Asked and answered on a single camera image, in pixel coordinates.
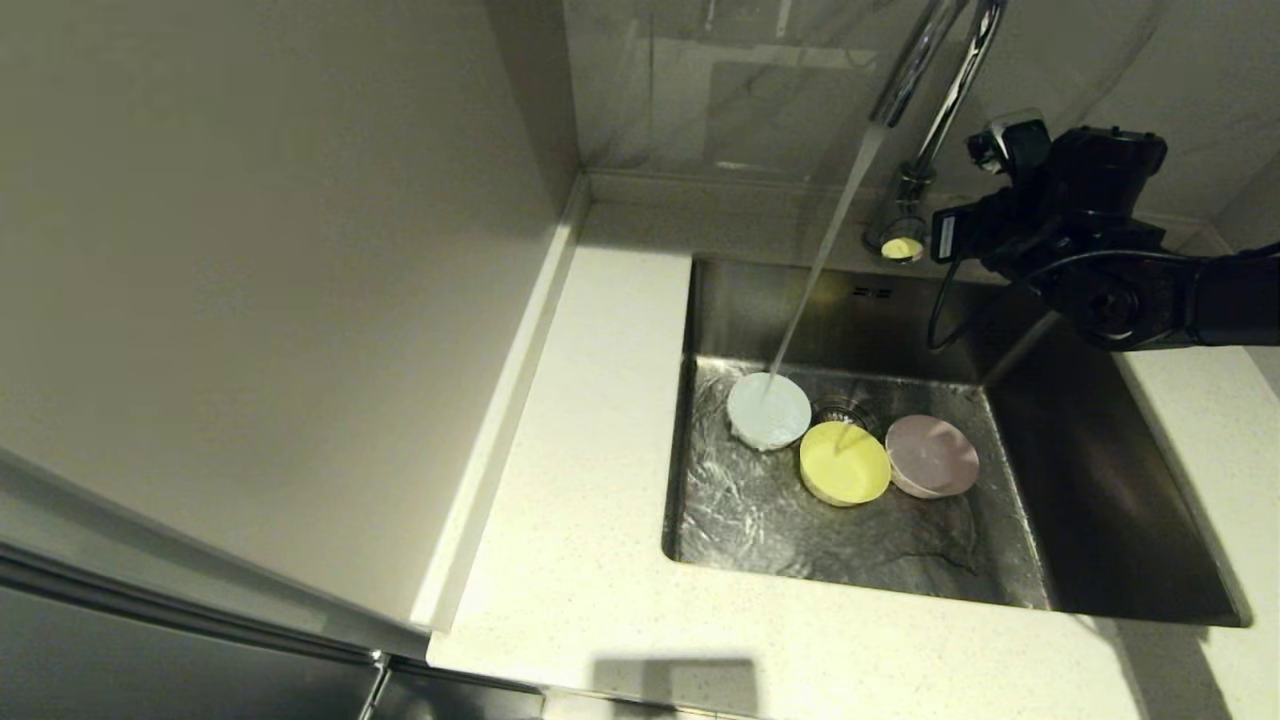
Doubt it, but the chrome appliance door handle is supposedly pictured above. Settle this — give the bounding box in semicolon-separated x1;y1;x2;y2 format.
357;647;394;720

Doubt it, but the beige tall cabinet panel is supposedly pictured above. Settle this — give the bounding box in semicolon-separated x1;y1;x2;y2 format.
0;0;593;634

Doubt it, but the stainless steel sink basin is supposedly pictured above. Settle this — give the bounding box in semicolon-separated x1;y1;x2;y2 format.
660;253;1251;628

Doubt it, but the pink plastic bowl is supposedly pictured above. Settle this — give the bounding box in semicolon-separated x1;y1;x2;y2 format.
884;414;981;500

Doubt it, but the grey metal appliance door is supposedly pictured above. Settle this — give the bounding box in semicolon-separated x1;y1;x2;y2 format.
0;440;547;720

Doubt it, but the yellow plastic bowl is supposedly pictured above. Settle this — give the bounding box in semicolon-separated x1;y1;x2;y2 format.
798;420;893;508

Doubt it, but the white plastic bowl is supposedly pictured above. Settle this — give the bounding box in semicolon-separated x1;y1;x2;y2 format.
726;372;813;453

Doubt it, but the chrome gooseneck faucet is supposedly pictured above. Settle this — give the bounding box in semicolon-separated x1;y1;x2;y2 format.
862;0;1009;265

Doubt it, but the round metal drain strainer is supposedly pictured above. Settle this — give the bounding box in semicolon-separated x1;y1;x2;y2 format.
811;396;882;433

